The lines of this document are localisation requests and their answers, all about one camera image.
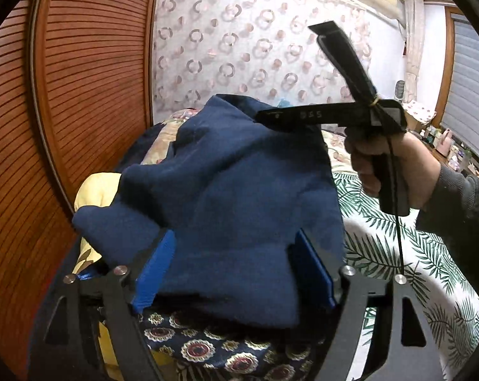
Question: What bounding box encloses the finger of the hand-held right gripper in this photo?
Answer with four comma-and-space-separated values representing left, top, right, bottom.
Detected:
308, 21, 379, 106
255, 101, 373, 128

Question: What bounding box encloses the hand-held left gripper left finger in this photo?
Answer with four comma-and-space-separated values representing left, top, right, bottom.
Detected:
29, 228, 177, 381

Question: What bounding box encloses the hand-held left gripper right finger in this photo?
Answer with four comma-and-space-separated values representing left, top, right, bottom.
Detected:
289, 228, 447, 381

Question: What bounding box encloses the navy printed t-shirt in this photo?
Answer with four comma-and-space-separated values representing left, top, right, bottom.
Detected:
72, 94, 345, 328

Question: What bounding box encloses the person's right forearm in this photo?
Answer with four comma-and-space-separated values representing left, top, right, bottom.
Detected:
416, 164, 479, 286

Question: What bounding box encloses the person's right hand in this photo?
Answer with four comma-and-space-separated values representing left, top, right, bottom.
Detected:
345, 131, 442, 211

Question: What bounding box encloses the cardboard box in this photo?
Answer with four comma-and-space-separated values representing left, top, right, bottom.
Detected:
406, 113, 427, 131

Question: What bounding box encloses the white floral cloth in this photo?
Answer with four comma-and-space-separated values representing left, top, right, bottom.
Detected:
404, 101, 436, 125

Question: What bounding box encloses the pink thermos jug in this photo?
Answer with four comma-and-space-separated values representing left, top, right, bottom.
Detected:
436, 129, 452, 157

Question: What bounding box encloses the cream floral window curtain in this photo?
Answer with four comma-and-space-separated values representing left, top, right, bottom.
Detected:
402, 0, 425, 104

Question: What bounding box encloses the leaf-print bed sheet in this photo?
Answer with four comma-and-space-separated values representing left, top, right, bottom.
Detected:
331, 167, 479, 381

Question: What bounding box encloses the grey window blind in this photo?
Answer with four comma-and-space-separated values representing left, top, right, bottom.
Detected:
440, 14, 479, 155

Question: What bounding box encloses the circle-print sheer curtain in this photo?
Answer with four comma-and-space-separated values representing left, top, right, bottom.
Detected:
152, 0, 373, 114

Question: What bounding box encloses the navy circle-print folded cloth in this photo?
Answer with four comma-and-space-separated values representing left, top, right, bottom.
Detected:
138, 311, 343, 381

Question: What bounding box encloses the wooden louvred wardrobe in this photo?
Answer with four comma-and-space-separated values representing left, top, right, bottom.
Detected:
0, 0, 163, 381

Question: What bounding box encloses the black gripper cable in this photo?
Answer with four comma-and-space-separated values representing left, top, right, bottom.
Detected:
386, 127, 405, 276

